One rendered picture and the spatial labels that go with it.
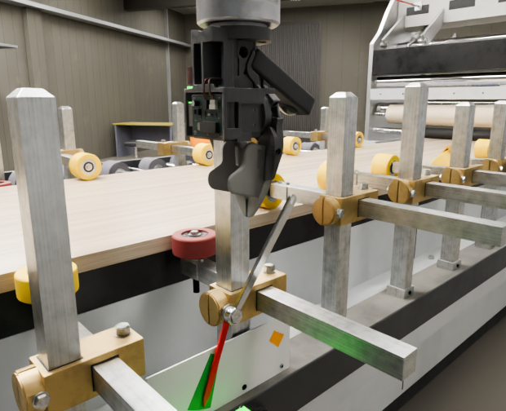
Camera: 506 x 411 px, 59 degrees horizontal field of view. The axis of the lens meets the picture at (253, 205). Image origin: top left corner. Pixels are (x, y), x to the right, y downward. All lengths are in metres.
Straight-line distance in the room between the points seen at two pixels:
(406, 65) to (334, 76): 8.50
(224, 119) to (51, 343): 0.29
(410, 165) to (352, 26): 10.67
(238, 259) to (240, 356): 0.15
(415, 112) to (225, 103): 0.59
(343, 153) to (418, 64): 2.30
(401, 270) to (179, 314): 0.50
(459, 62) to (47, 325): 2.70
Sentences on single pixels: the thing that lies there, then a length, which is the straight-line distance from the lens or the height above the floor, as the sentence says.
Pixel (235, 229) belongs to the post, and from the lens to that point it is 0.61.
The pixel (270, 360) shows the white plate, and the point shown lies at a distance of 0.74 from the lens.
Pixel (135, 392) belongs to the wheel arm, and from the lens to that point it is 0.50.
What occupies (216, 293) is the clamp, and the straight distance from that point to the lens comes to 0.64.
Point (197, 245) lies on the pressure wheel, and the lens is 0.75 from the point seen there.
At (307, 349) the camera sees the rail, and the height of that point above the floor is 0.70.
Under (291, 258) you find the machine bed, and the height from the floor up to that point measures 0.77.
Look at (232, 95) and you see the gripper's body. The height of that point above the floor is 1.14.
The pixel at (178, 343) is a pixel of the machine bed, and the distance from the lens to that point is 0.91.
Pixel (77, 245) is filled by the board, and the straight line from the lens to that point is 0.79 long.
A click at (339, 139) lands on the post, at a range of 0.78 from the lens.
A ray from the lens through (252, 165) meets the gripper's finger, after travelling 0.50.
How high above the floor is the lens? 1.13
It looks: 13 degrees down
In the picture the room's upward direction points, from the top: straight up
